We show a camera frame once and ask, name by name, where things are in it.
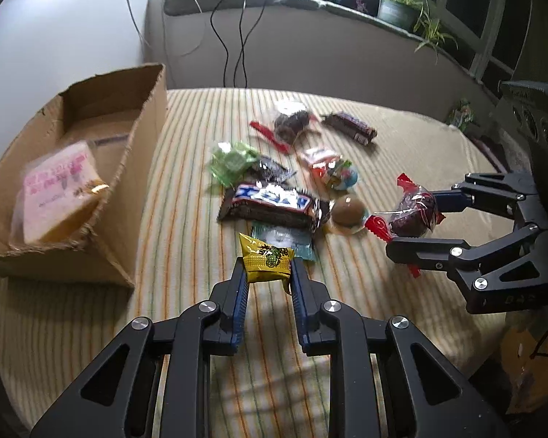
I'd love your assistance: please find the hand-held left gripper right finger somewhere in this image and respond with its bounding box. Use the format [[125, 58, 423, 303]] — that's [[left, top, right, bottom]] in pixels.
[[289, 259, 512, 438]]

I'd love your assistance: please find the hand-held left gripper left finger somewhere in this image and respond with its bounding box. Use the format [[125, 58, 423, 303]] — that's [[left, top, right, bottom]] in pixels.
[[30, 258, 252, 438]]

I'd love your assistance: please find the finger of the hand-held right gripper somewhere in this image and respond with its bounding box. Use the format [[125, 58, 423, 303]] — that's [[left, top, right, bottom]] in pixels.
[[385, 223, 548, 293], [431, 172, 548, 233]]

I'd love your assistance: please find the red-wrapped dark chocolate ball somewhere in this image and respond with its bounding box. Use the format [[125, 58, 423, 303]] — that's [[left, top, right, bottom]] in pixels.
[[365, 173, 446, 279]]

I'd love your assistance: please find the yellow snack packet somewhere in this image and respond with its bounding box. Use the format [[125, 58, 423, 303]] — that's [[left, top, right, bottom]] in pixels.
[[238, 233, 297, 293]]

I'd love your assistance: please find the teal snack packet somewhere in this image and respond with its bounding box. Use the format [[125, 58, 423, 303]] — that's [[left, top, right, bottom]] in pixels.
[[250, 221, 316, 262]]

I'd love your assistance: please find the brown chocolate ball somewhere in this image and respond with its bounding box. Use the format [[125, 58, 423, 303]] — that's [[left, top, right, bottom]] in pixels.
[[326, 194, 370, 237]]

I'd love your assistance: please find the colourful ball candy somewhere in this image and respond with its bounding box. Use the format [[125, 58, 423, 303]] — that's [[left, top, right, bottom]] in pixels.
[[322, 160, 359, 192]]

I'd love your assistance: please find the large brown chocolate bar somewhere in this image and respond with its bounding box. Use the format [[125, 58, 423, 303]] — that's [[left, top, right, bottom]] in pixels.
[[218, 182, 334, 233]]

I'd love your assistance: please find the small black snack packet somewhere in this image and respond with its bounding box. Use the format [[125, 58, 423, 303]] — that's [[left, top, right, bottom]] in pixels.
[[251, 155, 297, 183]]

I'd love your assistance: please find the cardboard box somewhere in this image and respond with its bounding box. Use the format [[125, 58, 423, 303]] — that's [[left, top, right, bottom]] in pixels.
[[0, 63, 169, 289]]

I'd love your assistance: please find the orange and white candy packet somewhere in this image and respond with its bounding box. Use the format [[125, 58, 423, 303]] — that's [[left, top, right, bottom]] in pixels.
[[300, 147, 341, 176]]

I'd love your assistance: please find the green candy packet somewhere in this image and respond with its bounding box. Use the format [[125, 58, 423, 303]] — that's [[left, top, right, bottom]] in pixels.
[[209, 141, 260, 188]]

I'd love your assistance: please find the slim dark chocolate bar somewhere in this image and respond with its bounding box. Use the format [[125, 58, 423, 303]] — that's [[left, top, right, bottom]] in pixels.
[[322, 112, 378, 145]]

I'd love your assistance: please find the clear red-ended cookie wrapper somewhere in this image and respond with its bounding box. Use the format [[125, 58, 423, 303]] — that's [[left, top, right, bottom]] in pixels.
[[249, 100, 323, 153]]

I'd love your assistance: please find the striped blanket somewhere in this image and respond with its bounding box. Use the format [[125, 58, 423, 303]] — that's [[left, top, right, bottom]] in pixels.
[[0, 88, 530, 438]]

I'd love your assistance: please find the green patterned packet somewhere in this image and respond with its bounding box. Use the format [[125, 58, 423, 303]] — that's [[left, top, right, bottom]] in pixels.
[[446, 99, 478, 132]]

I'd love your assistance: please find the orange bag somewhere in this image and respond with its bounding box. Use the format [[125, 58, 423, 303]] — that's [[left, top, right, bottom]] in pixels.
[[500, 324, 548, 416]]

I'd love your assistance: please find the potted spider plant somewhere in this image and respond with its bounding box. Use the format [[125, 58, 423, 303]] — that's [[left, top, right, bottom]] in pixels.
[[360, 0, 460, 65]]

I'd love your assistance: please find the pink and yellow packet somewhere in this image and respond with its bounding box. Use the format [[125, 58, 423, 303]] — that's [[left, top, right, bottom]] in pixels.
[[11, 141, 110, 245]]

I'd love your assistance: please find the white window frame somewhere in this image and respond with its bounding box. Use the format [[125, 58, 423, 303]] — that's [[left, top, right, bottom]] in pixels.
[[438, 0, 537, 84]]

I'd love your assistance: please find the black cable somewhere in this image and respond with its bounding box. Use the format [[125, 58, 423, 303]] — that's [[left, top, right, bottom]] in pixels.
[[209, 0, 233, 88], [233, 0, 277, 88]]

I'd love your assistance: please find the white cable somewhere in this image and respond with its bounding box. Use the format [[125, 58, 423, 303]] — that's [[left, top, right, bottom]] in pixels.
[[157, 0, 204, 58], [118, 0, 149, 47]]

